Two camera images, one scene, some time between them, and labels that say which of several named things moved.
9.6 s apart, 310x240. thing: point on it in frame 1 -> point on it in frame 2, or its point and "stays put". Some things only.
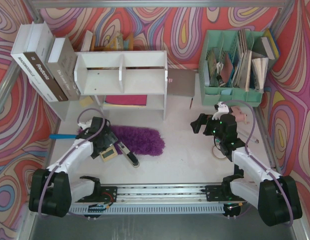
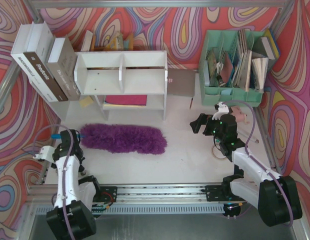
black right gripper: [207, 126] stays put
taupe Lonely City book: [62, 60] stays put
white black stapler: [129, 155] -> [81, 169]
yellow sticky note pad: [86, 101] stays put
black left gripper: [111, 137] -> [68, 136]
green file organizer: [231, 68] stays put
